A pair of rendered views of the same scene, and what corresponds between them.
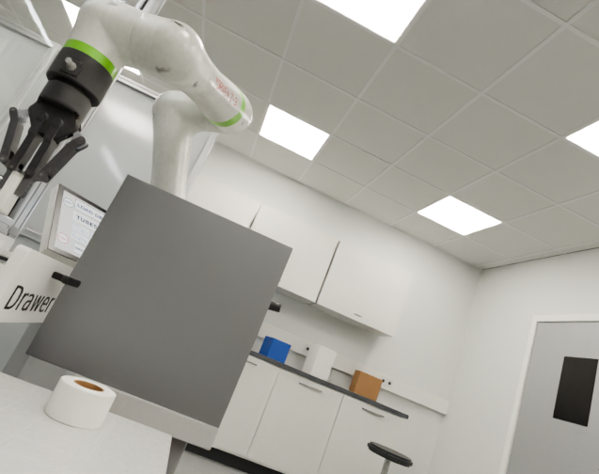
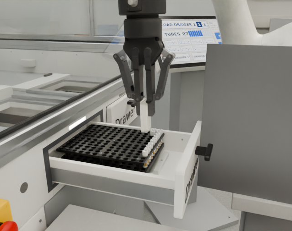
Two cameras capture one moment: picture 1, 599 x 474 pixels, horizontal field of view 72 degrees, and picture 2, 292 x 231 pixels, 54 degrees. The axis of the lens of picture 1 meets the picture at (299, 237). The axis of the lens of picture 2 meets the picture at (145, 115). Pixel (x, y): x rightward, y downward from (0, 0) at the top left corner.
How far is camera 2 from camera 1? 0.38 m
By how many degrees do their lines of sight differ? 45
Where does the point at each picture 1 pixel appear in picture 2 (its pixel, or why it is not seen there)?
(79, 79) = (145, 10)
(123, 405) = (274, 210)
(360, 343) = not seen: outside the picture
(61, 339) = (214, 175)
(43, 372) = (190, 130)
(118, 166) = not seen: outside the picture
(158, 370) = (291, 184)
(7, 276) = (179, 192)
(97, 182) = not seen: outside the picture
